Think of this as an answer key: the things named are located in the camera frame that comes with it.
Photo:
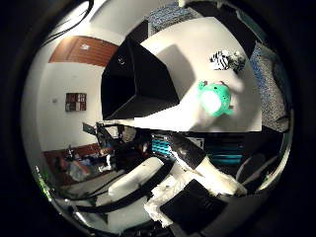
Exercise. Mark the green frog plush toy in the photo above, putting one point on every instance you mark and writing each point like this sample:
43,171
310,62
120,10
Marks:
215,98

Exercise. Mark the zebra striped plush toy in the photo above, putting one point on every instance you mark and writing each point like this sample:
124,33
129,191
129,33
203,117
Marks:
222,61

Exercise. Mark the black square container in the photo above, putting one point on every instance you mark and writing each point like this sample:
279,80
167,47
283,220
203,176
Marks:
138,85

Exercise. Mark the teal storage drawers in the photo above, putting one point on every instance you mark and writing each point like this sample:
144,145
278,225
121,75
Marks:
227,154

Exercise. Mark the teal parts organiser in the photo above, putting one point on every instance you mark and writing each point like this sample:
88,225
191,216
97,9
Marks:
161,146

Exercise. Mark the white speckled seat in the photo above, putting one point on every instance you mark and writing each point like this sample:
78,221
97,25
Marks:
270,92

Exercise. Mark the brown wooden door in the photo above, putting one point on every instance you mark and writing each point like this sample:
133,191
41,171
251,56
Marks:
82,51

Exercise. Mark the blue patterned cushion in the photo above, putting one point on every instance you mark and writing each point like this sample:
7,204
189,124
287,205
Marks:
168,15

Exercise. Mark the black camera tripod rig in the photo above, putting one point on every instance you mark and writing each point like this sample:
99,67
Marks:
100,133

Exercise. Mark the dark framed wall picture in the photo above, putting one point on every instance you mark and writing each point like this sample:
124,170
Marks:
75,102

